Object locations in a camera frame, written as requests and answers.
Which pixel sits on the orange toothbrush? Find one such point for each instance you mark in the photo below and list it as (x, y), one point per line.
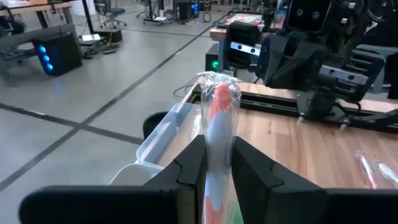
(367, 169)
(219, 124)

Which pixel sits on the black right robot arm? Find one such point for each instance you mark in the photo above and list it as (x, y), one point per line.
(351, 77)

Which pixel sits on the beige plastic bin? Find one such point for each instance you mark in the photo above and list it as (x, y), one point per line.
(136, 174)

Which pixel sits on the grey desk frame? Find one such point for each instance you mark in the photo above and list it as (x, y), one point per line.
(370, 49)

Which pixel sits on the black floor case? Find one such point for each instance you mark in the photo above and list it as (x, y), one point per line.
(105, 35)

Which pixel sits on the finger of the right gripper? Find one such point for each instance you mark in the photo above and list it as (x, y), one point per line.
(269, 53)
(298, 68)

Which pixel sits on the equipment cart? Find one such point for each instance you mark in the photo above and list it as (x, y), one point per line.
(157, 18)

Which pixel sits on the wooden desk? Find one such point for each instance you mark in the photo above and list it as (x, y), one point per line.
(31, 6)

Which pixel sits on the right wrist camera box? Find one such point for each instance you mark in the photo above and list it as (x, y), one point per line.
(308, 14)

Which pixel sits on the black computer tower blue lights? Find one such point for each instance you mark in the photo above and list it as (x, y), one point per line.
(186, 11)
(62, 53)

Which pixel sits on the blue toothbrush in clear wrapper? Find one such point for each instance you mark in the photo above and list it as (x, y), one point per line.
(388, 172)

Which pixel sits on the black box with green light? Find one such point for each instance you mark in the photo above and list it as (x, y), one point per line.
(213, 59)

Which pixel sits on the black round clamp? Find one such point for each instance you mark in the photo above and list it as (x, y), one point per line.
(154, 123)

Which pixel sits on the office chair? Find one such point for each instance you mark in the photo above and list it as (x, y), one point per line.
(115, 12)

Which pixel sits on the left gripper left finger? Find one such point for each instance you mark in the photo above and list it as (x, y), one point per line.
(109, 205)

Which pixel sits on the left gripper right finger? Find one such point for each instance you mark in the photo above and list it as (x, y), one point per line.
(311, 208)

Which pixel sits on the clear plastic bin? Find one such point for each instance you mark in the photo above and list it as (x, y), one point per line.
(168, 137)

